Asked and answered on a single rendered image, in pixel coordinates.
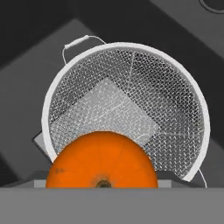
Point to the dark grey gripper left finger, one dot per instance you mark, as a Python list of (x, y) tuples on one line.
[(40, 183)]

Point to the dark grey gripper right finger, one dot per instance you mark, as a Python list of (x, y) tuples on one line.
[(164, 183)]

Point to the dark grey kitchen sink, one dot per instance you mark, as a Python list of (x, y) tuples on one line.
[(26, 87)]

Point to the dark grey round disc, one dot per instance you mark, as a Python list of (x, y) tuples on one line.
[(214, 5)]

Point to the orange fruit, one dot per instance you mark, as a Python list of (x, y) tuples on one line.
[(102, 157)]

